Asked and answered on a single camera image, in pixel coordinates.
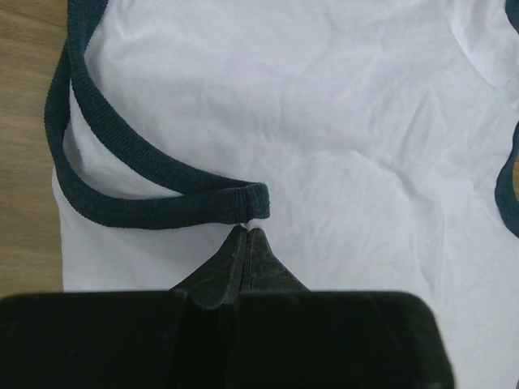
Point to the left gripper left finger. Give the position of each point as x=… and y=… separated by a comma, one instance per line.
x=141, y=339

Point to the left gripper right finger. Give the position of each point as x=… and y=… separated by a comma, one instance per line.
x=284, y=336

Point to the white graphic tank top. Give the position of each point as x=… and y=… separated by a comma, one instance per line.
x=373, y=142

